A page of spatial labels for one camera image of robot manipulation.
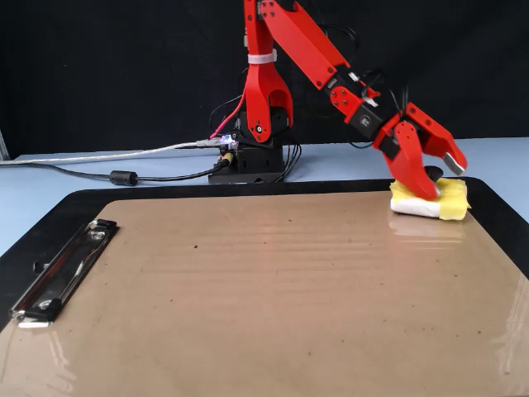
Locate black rectangular mat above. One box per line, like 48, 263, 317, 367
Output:
0, 176, 529, 334

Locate yellow sponge with black knob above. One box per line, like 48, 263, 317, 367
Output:
389, 176, 472, 222

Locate silver USB cable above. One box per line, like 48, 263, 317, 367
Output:
0, 138, 224, 166

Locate brown wooden clipboard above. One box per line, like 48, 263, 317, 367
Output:
0, 189, 529, 397

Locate controller board with LEDs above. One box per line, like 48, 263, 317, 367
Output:
217, 132, 244, 167

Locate white cable tie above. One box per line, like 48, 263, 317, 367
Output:
247, 48, 279, 65

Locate metal clipboard clip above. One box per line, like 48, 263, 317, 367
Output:
8, 219, 120, 330

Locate black backdrop curtain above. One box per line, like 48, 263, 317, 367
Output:
0, 0, 529, 160

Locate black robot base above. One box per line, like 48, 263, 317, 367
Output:
208, 142, 286, 185

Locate black power cable with ferrite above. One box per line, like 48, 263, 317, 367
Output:
0, 159, 232, 188

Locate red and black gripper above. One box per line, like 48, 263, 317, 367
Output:
371, 103, 469, 203

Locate thin black arm wires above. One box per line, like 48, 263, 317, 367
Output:
283, 22, 411, 184

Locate pink red wire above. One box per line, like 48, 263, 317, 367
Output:
208, 94, 247, 140

